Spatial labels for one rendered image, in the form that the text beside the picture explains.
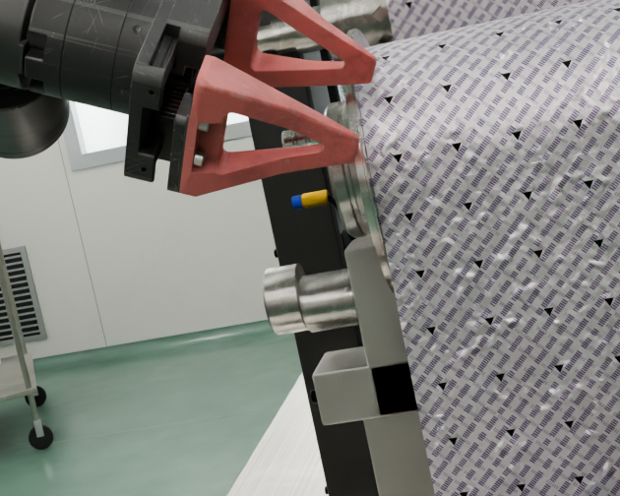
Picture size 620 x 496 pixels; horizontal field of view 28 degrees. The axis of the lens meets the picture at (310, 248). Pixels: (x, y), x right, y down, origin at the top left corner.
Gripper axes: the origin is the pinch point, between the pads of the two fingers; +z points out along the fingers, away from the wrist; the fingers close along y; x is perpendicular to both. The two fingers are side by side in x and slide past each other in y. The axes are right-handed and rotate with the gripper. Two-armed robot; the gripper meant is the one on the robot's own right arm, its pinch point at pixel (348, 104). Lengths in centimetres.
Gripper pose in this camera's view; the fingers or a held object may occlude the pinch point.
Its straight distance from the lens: 57.5
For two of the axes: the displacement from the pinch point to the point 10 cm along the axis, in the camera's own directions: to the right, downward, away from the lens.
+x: 1.7, -6.8, -7.2
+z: 9.7, 2.3, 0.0
